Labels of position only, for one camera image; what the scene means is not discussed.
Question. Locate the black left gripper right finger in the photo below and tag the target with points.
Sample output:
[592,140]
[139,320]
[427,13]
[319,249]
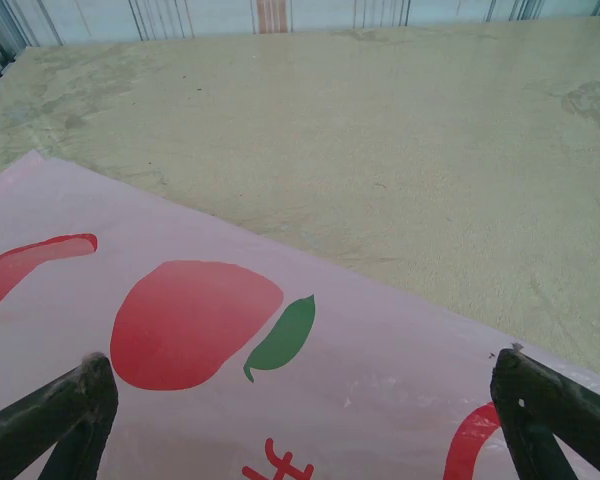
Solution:
[520,390]

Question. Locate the pink printed plastic bag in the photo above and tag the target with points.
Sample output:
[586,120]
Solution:
[230,425]

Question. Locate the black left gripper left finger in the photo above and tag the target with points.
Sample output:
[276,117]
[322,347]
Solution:
[90,395]

